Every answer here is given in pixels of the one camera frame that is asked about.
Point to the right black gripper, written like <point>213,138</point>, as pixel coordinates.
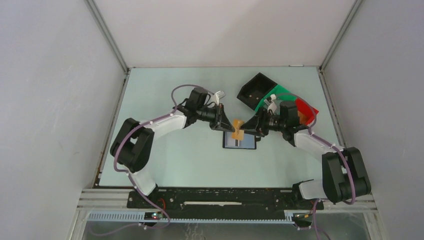
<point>254,126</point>

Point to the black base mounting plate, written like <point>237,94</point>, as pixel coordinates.
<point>219,203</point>

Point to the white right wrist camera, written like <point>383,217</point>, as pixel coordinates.
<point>271,103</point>

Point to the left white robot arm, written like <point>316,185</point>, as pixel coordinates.
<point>132,146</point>

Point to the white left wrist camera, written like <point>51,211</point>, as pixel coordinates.
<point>217,96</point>

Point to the red plastic bin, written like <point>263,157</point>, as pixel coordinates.
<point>303,107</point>

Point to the green plastic bin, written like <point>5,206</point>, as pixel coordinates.
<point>282,95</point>

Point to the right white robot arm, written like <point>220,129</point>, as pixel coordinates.
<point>344,176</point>

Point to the black plastic bin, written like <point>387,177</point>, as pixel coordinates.
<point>252,93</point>

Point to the aluminium frame rail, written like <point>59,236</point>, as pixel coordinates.
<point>110,204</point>

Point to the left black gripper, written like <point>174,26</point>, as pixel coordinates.
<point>220,121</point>

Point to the black card holder wallet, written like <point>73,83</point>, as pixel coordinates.
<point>249,142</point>

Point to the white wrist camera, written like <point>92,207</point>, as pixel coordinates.
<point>217,96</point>
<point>271,103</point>

